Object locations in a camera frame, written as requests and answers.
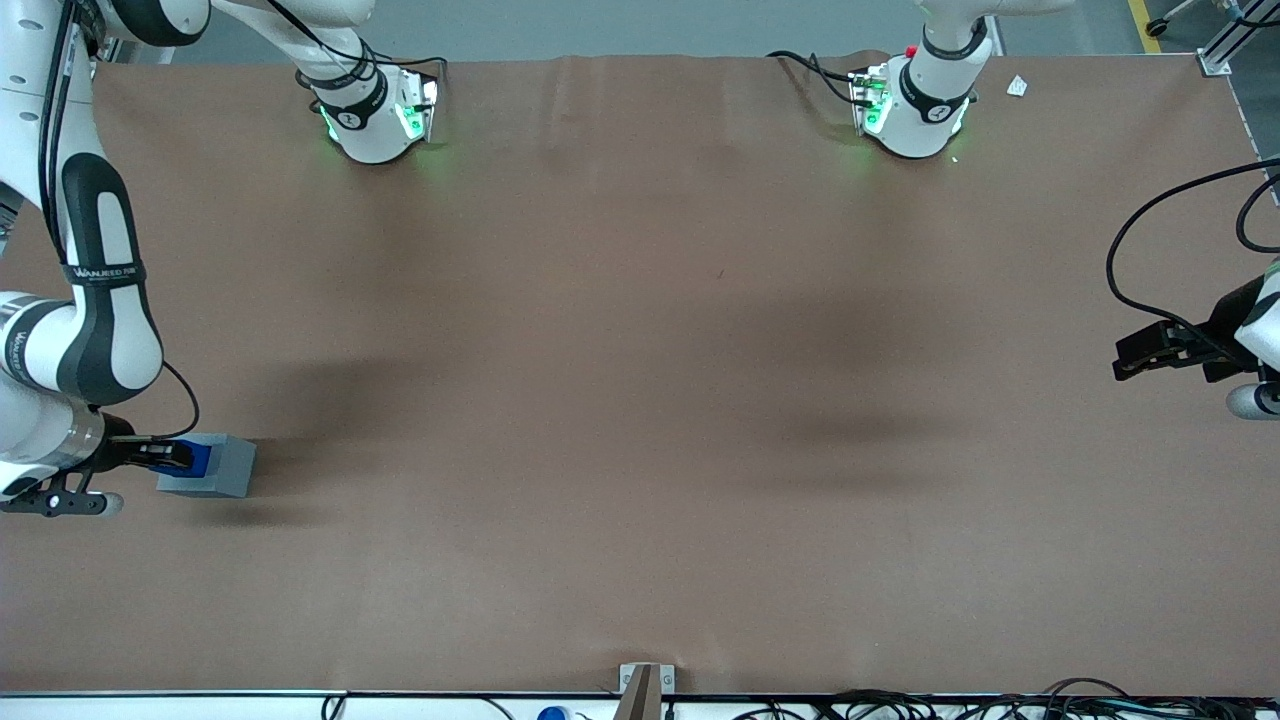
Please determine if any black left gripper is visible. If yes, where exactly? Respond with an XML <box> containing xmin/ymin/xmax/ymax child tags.
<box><xmin>1112</xmin><ymin>274</ymin><xmax>1270</xmax><ymax>384</ymax></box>

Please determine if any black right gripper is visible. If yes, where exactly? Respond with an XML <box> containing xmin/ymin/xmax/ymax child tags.
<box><xmin>93</xmin><ymin>413</ymin><xmax>198</xmax><ymax>473</ymax></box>

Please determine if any gray square socket base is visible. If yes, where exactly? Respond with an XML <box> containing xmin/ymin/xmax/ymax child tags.
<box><xmin>155</xmin><ymin>432</ymin><xmax>258</xmax><ymax>500</ymax></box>

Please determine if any black caster wheel leg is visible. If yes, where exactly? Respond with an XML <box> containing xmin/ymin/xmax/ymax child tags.
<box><xmin>1144</xmin><ymin>0</ymin><xmax>1203</xmax><ymax>39</ymax></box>

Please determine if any paper table cover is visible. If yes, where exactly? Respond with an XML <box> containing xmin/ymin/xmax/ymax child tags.
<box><xmin>0</xmin><ymin>50</ymin><xmax>1280</xmax><ymax>698</ymax></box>

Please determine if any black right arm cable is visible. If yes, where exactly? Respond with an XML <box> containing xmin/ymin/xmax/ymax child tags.
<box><xmin>36</xmin><ymin>0</ymin><xmax>201</xmax><ymax>444</ymax></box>

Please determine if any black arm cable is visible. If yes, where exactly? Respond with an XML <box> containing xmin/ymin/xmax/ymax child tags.
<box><xmin>36</xmin><ymin>0</ymin><xmax>201</xmax><ymax>444</ymax></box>
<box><xmin>1105</xmin><ymin>157</ymin><xmax>1280</xmax><ymax>339</ymax></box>
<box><xmin>1235</xmin><ymin>174</ymin><xmax>1280</xmax><ymax>255</ymax></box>

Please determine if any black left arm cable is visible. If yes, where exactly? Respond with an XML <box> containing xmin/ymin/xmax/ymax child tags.
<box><xmin>1105</xmin><ymin>157</ymin><xmax>1280</xmax><ymax>339</ymax></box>
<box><xmin>1235</xmin><ymin>174</ymin><xmax>1280</xmax><ymax>255</ymax></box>

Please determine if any thin black table-edge cable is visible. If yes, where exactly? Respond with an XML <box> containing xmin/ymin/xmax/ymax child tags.
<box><xmin>319</xmin><ymin>690</ymin><xmax>517</xmax><ymax>720</ymax></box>

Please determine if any aluminium frame post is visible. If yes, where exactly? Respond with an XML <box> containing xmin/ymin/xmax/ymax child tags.
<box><xmin>88</xmin><ymin>10</ymin><xmax>137</xmax><ymax>65</ymax></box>
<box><xmin>1198</xmin><ymin>0</ymin><xmax>1280</xmax><ymax>78</ymax></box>

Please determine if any black cable tangle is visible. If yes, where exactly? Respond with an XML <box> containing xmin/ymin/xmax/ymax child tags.
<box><xmin>728</xmin><ymin>677</ymin><xmax>1280</xmax><ymax>720</ymax></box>

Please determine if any black left base cable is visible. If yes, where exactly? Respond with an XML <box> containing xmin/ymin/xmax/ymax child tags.
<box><xmin>766</xmin><ymin>49</ymin><xmax>873</xmax><ymax>107</ymax></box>

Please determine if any black base cable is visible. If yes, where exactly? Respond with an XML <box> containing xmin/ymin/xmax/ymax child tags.
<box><xmin>766</xmin><ymin>49</ymin><xmax>873</xmax><ymax>107</ymax></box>
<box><xmin>262</xmin><ymin>0</ymin><xmax>449</xmax><ymax>79</ymax></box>

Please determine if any black right base cable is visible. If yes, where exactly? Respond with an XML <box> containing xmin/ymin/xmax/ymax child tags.
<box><xmin>262</xmin><ymin>0</ymin><xmax>449</xmax><ymax>79</ymax></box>

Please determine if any gray metal bracket plate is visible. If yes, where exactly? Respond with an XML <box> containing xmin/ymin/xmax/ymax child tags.
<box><xmin>618</xmin><ymin>662</ymin><xmax>677</xmax><ymax>696</ymax></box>

